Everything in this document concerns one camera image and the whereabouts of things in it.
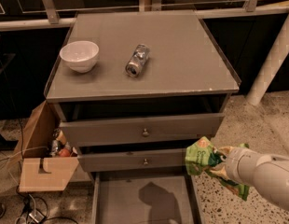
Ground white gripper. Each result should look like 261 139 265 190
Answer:
210 146 255 187

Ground green rice chip bag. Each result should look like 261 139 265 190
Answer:
185 136 249 201

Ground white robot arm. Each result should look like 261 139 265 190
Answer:
213 147 289 211

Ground grey bottom drawer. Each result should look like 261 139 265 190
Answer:
91 167 206 224

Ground grey drawer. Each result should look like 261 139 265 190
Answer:
91 167 206 224
78 148 186 172
60 113 224 147

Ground grey middle drawer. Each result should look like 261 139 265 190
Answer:
78 148 186 172

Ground grey top drawer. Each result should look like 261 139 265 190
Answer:
60 113 224 147

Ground silver drink can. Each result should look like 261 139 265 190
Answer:
125 44 150 77

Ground white leaning pole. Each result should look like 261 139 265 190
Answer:
246 14 289 105

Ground items inside cardboard box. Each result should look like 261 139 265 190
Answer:
48 129 77 157

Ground white ceramic bowl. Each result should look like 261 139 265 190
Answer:
60 41 100 73

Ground cardboard box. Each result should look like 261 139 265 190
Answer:
7 102 78 192

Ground metal railing frame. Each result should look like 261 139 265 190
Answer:
0 0 289 31

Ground cables on floor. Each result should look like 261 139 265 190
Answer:
0 147 80 224

